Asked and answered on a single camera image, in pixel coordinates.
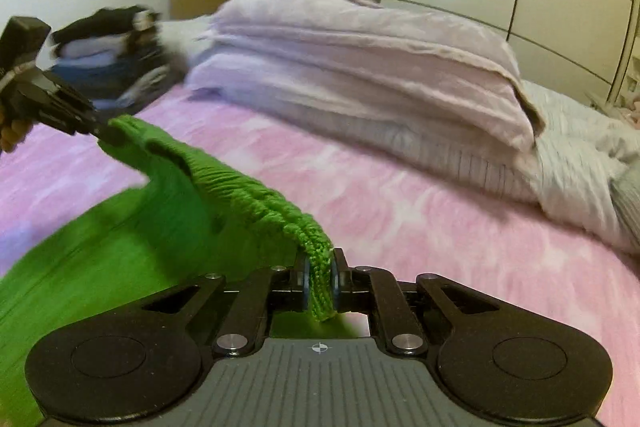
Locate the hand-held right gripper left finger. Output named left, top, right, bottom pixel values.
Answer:
left=141, top=255, right=313, bottom=356

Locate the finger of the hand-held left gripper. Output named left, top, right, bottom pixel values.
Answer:
left=89, top=106, right=127, bottom=144

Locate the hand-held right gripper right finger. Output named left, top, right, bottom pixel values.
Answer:
left=329, top=248, right=502, bottom=356

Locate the green knitted sweater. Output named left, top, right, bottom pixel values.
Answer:
left=0, top=115, right=362, bottom=427

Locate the person's left hand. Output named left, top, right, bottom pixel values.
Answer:
left=0, top=111, right=29, bottom=154

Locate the blue folded garment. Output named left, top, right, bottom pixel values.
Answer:
left=51, top=56, right=168, bottom=104

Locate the pale pink folded quilt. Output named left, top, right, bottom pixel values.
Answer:
left=184, top=0, right=547, bottom=154

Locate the grey striped duvet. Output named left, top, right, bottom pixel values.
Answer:
left=400, top=78, right=640, bottom=254

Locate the grey checked pillow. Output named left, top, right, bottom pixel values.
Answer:
left=609, top=164, right=640, bottom=256

